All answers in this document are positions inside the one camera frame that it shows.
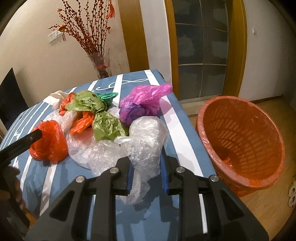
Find red plastic bag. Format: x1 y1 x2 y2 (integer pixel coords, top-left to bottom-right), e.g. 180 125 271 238
29 120 68 164

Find clear bubble wrap bag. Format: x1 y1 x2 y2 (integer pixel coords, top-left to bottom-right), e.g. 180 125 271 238
89 116 169 205

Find translucent white plastic bag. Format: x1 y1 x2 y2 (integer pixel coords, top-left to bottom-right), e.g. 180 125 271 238
43 108 121 170

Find black television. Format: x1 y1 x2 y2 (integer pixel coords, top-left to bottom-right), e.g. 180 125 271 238
0 68 28 130

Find light green plastic bag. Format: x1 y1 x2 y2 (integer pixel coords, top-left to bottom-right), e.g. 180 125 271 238
66 90 128 142

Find orange plastic bag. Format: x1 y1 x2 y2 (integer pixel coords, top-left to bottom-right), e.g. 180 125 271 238
58 92 94 135

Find white shoes on rack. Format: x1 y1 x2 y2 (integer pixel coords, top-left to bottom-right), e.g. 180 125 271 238
288 181 296 207

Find orange plastic waste basket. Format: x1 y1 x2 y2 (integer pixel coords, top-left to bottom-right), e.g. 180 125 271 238
196 96 285 197

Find dark green plastic bag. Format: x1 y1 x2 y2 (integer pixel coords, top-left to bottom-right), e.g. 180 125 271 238
96 92 118 108

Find magenta purple plastic bag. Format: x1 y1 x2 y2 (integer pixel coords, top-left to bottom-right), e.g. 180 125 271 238
119 83 172 126

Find red berry branch vase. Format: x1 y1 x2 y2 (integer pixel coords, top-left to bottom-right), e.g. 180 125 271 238
49 1 110 79

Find dark glass door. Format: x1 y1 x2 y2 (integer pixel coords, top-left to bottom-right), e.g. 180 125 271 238
172 0 229 100

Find white wall socket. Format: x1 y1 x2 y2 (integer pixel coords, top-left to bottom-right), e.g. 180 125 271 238
48 30 62 43

